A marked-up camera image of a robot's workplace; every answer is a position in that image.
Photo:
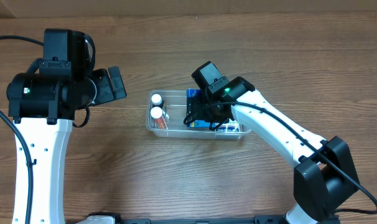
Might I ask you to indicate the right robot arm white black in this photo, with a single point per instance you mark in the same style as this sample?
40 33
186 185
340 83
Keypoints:
324 171

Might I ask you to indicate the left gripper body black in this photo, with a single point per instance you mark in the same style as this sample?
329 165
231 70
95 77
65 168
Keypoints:
116 83

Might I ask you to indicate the white Hansaplast plaster box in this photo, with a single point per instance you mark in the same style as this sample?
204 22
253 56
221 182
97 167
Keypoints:
229 126

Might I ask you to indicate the orange tube with white cap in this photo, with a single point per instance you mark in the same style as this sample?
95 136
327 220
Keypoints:
157 114

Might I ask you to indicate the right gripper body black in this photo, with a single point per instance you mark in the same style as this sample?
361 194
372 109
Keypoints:
203 110

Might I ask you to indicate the blue VapoDrops lozenge box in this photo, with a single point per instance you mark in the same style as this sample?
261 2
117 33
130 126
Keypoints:
193 93

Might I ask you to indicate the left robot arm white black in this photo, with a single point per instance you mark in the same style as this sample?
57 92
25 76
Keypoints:
42 104

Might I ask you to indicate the dark tube with white cap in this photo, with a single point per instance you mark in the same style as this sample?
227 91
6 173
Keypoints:
157 101

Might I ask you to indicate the clear plastic container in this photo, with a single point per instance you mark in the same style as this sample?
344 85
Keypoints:
175 108

